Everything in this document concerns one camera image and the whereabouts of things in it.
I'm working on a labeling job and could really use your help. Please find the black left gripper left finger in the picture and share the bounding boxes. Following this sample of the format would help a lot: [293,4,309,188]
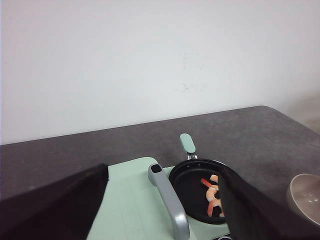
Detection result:
[0,164,109,240]

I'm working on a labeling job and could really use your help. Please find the small black frying pan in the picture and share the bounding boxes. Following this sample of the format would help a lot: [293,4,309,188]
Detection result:
[168,133,226,225]

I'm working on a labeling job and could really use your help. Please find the pink shrimp pieces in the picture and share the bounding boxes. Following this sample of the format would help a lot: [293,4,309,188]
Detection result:
[200,174,225,218]

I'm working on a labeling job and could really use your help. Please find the breakfast maker hinged lid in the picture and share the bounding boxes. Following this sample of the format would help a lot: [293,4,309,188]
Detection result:
[87,157,174,240]

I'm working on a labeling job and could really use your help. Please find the mint green breakfast maker base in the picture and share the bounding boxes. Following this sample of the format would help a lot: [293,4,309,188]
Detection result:
[181,163,232,240]

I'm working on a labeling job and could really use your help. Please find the beige ribbed bowl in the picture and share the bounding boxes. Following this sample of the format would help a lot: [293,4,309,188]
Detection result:
[286,173,320,227]

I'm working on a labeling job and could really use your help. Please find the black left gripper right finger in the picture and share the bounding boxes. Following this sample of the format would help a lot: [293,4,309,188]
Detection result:
[218,167,320,240]

